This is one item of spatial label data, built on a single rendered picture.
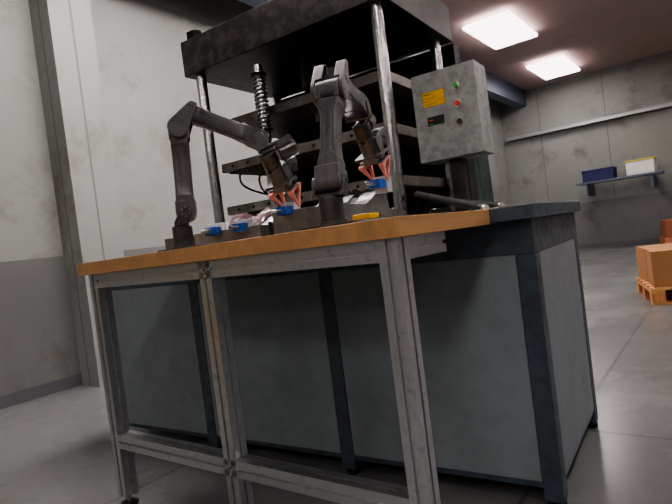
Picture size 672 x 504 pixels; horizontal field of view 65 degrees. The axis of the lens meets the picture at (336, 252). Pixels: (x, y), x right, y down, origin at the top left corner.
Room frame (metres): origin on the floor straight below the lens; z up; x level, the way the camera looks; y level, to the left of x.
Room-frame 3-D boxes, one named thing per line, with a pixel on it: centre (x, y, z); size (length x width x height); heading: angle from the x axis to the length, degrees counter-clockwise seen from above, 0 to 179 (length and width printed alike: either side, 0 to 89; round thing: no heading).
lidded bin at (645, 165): (9.28, -5.52, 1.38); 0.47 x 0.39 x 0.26; 53
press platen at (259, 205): (3.08, -0.07, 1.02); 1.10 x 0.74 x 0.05; 56
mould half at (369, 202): (1.97, -0.04, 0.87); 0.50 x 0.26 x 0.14; 146
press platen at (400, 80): (3.09, -0.07, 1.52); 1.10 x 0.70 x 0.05; 56
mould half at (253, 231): (2.10, 0.30, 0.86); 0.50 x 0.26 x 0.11; 163
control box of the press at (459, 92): (2.44, -0.61, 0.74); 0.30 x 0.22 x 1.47; 56
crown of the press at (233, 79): (3.04, -0.04, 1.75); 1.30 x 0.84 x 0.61; 56
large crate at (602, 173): (9.69, -4.98, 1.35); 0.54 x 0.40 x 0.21; 53
